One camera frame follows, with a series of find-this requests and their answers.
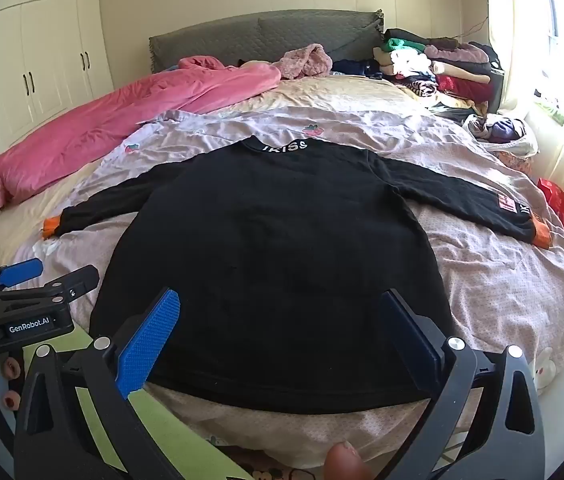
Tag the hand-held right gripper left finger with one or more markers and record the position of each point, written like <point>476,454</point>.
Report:
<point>147,345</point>

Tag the black t-shirt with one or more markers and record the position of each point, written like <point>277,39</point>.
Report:
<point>272,260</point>

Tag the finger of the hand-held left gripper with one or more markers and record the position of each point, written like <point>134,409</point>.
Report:
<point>19,272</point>
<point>69,282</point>

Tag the person's right hand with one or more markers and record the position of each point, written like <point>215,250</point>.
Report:
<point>344,462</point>

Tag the pale curtain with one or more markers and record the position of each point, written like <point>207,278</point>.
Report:
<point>512,35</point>

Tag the pile of folded clothes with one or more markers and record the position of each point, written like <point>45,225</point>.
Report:
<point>457,70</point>

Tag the navy garment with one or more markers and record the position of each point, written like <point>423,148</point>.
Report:
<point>357,67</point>

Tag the lilac printed bed cover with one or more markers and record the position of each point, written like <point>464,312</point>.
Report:
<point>487,270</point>

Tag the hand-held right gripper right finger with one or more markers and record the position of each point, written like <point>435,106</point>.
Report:
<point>412,342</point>

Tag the grey padded headboard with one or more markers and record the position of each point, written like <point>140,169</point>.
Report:
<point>221,40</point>

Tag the white wardrobe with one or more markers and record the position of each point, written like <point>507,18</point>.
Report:
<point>36,50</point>

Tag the plastic bag of clothes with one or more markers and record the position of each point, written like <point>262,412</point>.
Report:
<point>502,130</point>

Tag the beige bed sheet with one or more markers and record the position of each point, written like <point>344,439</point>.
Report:
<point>337,92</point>

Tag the pink fluffy garment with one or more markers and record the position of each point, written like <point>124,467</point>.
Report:
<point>307,60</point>

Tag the red bag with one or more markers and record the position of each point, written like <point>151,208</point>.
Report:
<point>554,200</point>

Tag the pink duvet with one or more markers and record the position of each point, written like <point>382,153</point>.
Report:
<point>86,130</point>

